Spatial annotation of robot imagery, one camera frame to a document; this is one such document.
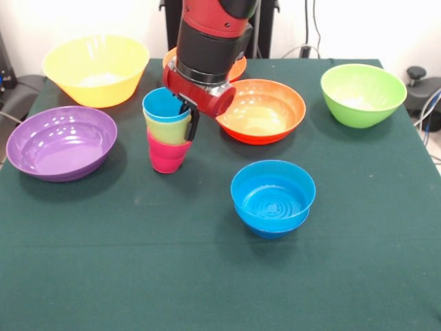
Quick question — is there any black wall cable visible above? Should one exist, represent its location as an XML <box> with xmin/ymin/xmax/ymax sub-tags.
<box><xmin>311</xmin><ymin>0</ymin><xmax>323</xmax><ymax>59</ymax></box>

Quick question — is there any large yellow bowl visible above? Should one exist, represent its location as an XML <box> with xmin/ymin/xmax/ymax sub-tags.
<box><xmin>41</xmin><ymin>34</ymin><xmax>151</xmax><ymax>109</ymax></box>

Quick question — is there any purple bowl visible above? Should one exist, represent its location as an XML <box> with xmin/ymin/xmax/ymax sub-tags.
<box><xmin>6</xmin><ymin>105</ymin><xmax>119</xmax><ymax>183</ymax></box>

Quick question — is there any dark blue bowl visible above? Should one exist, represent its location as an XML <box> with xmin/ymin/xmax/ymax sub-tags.
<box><xmin>235</xmin><ymin>208</ymin><xmax>310</xmax><ymax>241</ymax></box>

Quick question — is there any black rounded base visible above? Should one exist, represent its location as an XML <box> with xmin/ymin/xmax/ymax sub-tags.
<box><xmin>402</xmin><ymin>77</ymin><xmax>441</xmax><ymax>120</ymax></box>

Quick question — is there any light blue bowl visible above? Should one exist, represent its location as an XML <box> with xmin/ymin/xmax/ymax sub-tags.
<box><xmin>230</xmin><ymin>159</ymin><xmax>317</xmax><ymax>225</ymax></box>

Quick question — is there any orange bowl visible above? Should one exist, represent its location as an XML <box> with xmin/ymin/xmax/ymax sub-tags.
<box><xmin>162</xmin><ymin>47</ymin><xmax>247</xmax><ymax>83</ymax></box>
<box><xmin>214</xmin><ymin>79</ymin><xmax>307</xmax><ymax>145</ymax></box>

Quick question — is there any yellow-green cup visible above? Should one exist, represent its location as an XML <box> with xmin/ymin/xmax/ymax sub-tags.
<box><xmin>143</xmin><ymin>112</ymin><xmax>192</xmax><ymax>146</ymax></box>

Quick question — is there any red cup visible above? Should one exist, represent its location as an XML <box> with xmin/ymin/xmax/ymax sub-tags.
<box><xmin>146</xmin><ymin>130</ymin><xmax>193</xmax><ymax>174</ymax></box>

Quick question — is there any black chair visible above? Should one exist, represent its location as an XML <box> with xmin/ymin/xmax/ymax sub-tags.
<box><xmin>0</xmin><ymin>74</ymin><xmax>47</xmax><ymax>125</ymax></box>

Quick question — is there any black knob clamp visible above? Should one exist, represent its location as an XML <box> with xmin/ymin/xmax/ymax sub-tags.
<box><xmin>406</xmin><ymin>66</ymin><xmax>427</xmax><ymax>90</ymax></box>

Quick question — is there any grey blue cable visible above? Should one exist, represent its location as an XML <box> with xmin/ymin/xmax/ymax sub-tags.
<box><xmin>413</xmin><ymin>88</ymin><xmax>441</xmax><ymax>134</ymax></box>

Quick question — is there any dark green tablecloth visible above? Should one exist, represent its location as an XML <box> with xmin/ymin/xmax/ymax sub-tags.
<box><xmin>0</xmin><ymin>57</ymin><xmax>441</xmax><ymax>331</ymax></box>

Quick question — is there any light blue cup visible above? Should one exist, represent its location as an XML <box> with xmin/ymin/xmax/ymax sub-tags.
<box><xmin>141</xmin><ymin>87</ymin><xmax>192</xmax><ymax>124</ymax></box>

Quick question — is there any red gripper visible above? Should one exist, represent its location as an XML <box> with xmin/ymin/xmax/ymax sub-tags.
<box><xmin>162</xmin><ymin>64</ymin><xmax>237</xmax><ymax>142</ymax></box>

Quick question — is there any light green bowl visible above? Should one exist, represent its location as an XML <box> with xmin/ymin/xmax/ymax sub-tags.
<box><xmin>320</xmin><ymin>63</ymin><xmax>408</xmax><ymax>129</ymax></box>

